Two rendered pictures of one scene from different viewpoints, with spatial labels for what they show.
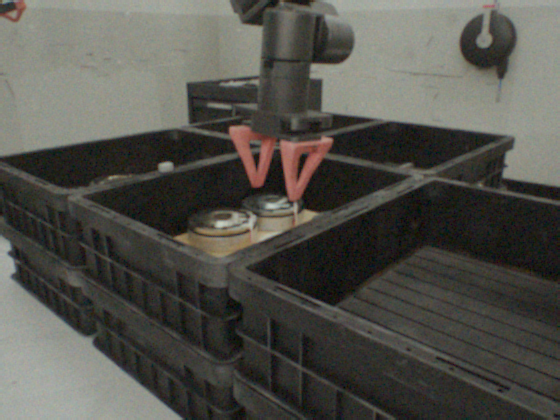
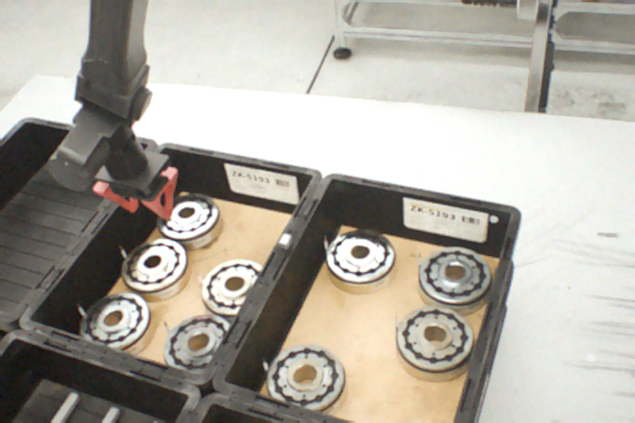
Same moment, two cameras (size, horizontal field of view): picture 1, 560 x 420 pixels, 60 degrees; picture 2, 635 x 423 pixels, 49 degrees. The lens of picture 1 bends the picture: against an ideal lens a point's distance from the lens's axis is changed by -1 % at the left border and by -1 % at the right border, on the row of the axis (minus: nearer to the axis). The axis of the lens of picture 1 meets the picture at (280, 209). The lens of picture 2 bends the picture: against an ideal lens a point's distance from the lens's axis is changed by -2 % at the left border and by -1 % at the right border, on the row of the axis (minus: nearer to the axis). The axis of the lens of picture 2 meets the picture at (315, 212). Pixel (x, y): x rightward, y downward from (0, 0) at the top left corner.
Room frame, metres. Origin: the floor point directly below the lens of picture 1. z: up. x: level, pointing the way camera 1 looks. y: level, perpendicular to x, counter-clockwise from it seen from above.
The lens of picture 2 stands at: (1.36, 0.05, 1.65)
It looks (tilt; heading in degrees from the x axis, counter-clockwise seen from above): 45 degrees down; 166
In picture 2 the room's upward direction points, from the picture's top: 9 degrees counter-clockwise
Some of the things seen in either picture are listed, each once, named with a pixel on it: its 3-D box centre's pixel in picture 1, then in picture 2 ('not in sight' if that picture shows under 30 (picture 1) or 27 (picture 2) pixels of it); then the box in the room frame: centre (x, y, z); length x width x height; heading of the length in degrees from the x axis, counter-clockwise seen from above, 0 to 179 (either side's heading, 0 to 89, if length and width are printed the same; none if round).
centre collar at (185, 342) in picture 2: (272, 200); (198, 342); (0.76, 0.01, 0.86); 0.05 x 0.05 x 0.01
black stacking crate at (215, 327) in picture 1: (258, 228); (190, 271); (0.63, 0.03, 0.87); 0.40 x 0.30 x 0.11; 138
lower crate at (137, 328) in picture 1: (259, 295); not in sight; (0.63, 0.03, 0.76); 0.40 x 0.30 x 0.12; 138
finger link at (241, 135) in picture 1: (267, 151); (151, 194); (0.57, 0.02, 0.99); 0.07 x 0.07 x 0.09; 46
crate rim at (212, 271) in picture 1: (257, 193); (181, 248); (0.63, 0.03, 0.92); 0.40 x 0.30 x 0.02; 138
